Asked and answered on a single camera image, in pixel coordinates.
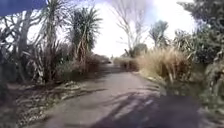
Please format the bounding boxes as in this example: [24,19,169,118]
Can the small green tree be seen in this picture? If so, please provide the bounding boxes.
[148,19,171,49]

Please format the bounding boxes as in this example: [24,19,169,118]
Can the leaf-littered ground strip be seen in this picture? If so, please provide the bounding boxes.
[0,79,108,128]

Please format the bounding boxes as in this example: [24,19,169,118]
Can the large dry grass clump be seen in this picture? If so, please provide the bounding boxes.
[136,46,191,84]

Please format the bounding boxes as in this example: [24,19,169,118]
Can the bare thin tree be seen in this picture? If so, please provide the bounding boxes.
[109,0,151,58]

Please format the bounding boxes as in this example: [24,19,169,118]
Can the grey concrete path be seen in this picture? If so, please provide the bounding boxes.
[24,63,224,128]

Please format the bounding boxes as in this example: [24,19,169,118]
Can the low dark bushes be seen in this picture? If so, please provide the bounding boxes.
[54,53,112,76]

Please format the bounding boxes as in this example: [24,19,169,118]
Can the small dry grass clump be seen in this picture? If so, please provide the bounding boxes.
[113,56,139,72]

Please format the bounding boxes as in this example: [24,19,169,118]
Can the bushy cabbage tree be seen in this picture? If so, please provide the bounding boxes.
[66,6,103,73]

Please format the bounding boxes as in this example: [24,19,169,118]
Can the bare leaning tree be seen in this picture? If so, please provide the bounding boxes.
[0,9,44,84]

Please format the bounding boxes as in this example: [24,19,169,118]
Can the flax bushes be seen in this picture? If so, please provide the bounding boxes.
[171,23,224,111]

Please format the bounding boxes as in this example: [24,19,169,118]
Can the dark leafy tree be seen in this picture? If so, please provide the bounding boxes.
[176,0,224,34]

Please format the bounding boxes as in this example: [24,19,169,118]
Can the blue flag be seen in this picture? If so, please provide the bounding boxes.
[0,0,48,18]

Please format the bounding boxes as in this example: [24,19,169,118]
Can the tall cabbage tree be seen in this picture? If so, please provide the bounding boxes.
[39,0,69,83]

